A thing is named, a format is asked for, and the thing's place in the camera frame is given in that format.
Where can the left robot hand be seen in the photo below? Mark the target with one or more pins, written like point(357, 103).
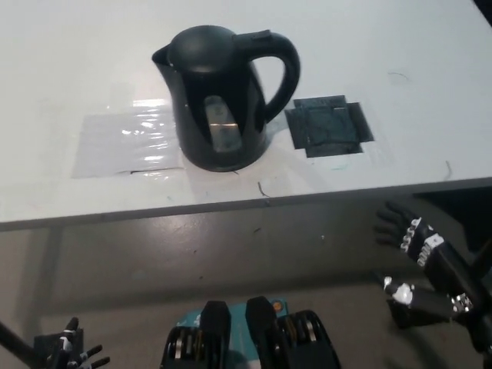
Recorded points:
point(67, 351)

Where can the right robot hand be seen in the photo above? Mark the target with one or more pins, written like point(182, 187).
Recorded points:
point(438, 265)

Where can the black electric kettle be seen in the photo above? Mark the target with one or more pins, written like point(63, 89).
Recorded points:
point(192, 123)

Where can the black kettle lid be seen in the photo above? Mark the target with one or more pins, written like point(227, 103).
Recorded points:
point(200, 50)

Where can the black tape patch on desk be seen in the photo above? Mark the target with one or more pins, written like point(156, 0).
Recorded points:
point(326, 127)

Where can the clear plastic sheet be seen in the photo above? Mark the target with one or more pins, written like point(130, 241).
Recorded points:
point(119, 146)

